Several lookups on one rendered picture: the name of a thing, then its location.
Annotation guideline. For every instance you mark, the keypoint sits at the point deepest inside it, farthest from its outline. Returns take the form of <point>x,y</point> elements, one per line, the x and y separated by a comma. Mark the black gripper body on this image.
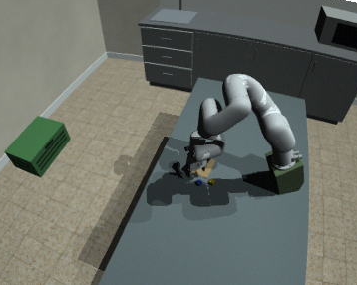
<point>193,165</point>

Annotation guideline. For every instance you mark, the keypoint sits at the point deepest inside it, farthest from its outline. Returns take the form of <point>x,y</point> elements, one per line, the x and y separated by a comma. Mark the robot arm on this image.
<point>215,120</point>

